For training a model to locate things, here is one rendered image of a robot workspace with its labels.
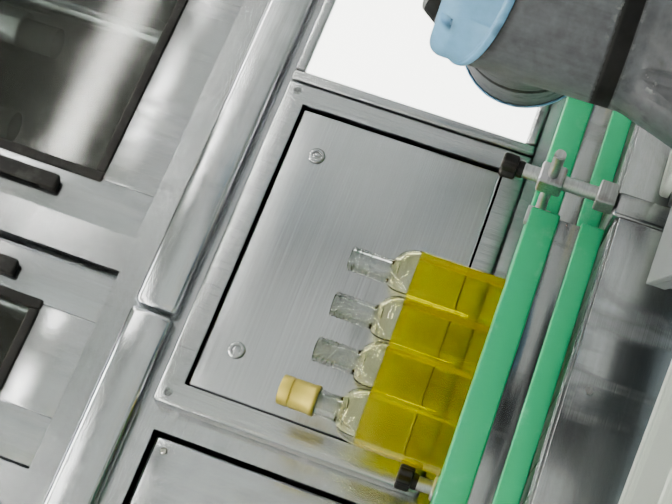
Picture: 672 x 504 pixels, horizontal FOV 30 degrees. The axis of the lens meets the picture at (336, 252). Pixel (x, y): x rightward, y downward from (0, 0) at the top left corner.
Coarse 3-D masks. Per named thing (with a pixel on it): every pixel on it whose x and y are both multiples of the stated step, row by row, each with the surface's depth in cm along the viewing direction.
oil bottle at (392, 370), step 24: (360, 360) 139; (384, 360) 138; (408, 360) 138; (432, 360) 138; (360, 384) 138; (384, 384) 137; (408, 384) 137; (432, 384) 137; (456, 384) 137; (432, 408) 136; (456, 408) 136
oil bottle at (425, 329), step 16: (384, 304) 141; (400, 304) 140; (416, 304) 140; (384, 320) 140; (400, 320) 140; (416, 320) 140; (432, 320) 140; (448, 320) 140; (464, 320) 140; (384, 336) 139; (400, 336) 139; (416, 336) 139; (432, 336) 139; (448, 336) 139; (464, 336) 139; (480, 336) 139; (432, 352) 138; (448, 352) 138; (464, 352) 138; (480, 352) 138; (464, 368) 139
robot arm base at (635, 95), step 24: (648, 0) 87; (624, 24) 87; (648, 24) 87; (624, 48) 88; (648, 48) 87; (600, 72) 89; (624, 72) 88; (648, 72) 88; (600, 96) 91; (624, 96) 90; (648, 96) 89; (648, 120) 90
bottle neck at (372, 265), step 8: (352, 256) 144; (360, 256) 144; (368, 256) 144; (376, 256) 144; (352, 264) 144; (360, 264) 144; (368, 264) 144; (376, 264) 143; (384, 264) 143; (360, 272) 144; (368, 272) 144; (376, 272) 143; (384, 272) 143; (384, 280) 144
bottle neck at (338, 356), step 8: (320, 336) 141; (320, 344) 140; (328, 344) 140; (336, 344) 140; (320, 352) 140; (328, 352) 140; (336, 352) 140; (344, 352) 140; (352, 352) 140; (312, 360) 141; (320, 360) 140; (328, 360) 140; (336, 360) 140; (344, 360) 139; (352, 360) 139; (336, 368) 140; (344, 368) 140
